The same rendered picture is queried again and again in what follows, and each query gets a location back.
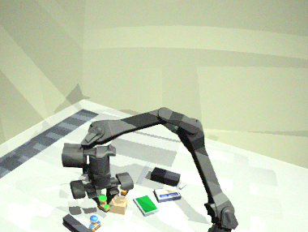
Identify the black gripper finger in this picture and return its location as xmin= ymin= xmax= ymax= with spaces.
xmin=88 ymin=195 xmax=101 ymax=206
xmin=106 ymin=188 xmax=120 ymax=205

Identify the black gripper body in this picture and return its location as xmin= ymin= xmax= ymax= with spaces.
xmin=70 ymin=169 xmax=134 ymax=200

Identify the orange rubber stamp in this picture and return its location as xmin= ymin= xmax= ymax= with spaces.
xmin=121 ymin=190 xmax=129 ymax=196

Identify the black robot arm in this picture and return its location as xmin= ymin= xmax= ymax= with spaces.
xmin=62 ymin=107 xmax=238 ymax=232

